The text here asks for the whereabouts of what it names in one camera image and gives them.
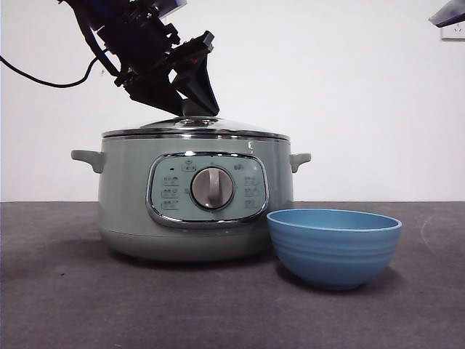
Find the white wall socket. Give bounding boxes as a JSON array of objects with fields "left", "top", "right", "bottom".
[{"left": 440, "top": 24, "right": 465, "bottom": 41}]

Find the pale green electric steamer pot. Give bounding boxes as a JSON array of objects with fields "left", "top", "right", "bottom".
[{"left": 70, "top": 137, "right": 312, "bottom": 263}]

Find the glass lid with green knob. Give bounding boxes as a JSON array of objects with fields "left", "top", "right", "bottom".
[{"left": 101, "top": 100, "right": 291, "bottom": 141}]

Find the pale grey left camera box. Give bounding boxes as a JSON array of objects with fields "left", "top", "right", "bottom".
[{"left": 154, "top": 0, "right": 189, "bottom": 20}]

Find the blue ribbed bowl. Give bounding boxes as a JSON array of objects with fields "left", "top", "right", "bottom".
[{"left": 267, "top": 208, "right": 403, "bottom": 292}]

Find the thin black cable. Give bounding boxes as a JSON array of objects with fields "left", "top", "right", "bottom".
[{"left": 0, "top": 56, "right": 101, "bottom": 88}]

